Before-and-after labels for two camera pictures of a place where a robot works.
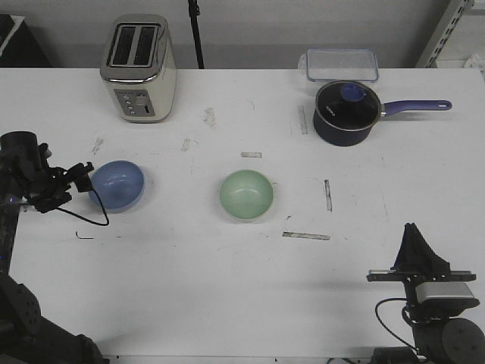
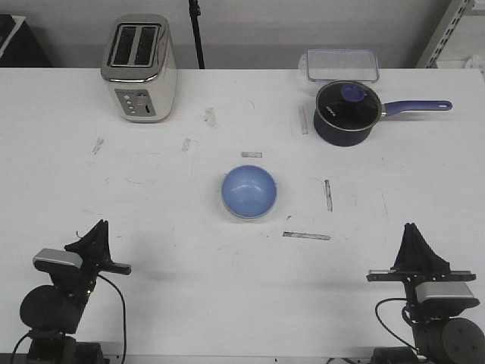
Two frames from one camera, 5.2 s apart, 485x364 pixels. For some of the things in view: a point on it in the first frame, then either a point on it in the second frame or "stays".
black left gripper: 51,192 to 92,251
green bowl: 246,196 stays
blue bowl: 120,184 to 248,190
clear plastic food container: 353,64 stays
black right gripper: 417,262 stays
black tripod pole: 194,13 stays
